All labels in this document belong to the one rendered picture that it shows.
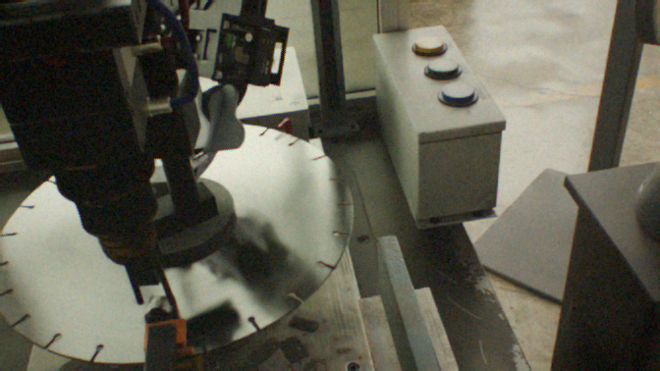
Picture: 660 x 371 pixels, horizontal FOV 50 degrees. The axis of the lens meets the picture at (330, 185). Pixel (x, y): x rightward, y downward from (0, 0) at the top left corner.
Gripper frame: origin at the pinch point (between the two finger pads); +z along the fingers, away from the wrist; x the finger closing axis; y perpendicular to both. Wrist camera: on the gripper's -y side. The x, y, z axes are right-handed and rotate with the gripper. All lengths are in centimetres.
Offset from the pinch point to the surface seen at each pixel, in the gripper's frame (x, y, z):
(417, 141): 29.2, 2.1, -4.5
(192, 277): -3.3, 8.4, 8.1
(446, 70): 38.5, -3.3, -13.8
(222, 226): 0.4, 6.1, 4.4
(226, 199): 2.3, 3.4, 2.6
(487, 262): 125, -47, 31
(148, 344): -10.6, 15.0, 10.4
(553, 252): 138, -36, 25
